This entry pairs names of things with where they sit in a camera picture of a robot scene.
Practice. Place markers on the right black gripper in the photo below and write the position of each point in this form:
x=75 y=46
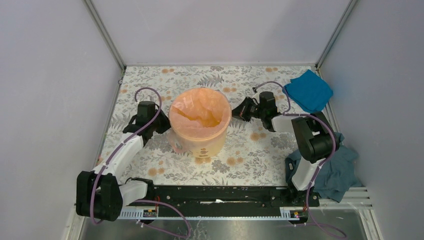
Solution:
x=241 y=111

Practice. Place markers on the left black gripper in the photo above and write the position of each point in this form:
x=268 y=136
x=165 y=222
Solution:
x=166 y=124

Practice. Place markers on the pink plastic trash bag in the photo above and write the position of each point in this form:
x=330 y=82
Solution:
x=198 y=116

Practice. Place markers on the yellow plastic trash bin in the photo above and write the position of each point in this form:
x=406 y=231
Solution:
x=200 y=126

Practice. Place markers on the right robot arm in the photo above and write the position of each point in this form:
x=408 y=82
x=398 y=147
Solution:
x=315 y=138

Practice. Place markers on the floral patterned table mat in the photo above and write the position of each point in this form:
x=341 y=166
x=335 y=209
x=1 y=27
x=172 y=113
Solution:
x=205 y=145

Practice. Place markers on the bright blue folded cloth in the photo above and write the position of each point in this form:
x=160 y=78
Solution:
x=309 y=91

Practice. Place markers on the dark teal crumpled cloth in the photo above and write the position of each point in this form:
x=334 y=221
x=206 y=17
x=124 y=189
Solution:
x=337 y=176

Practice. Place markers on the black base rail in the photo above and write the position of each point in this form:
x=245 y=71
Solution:
x=193 y=201

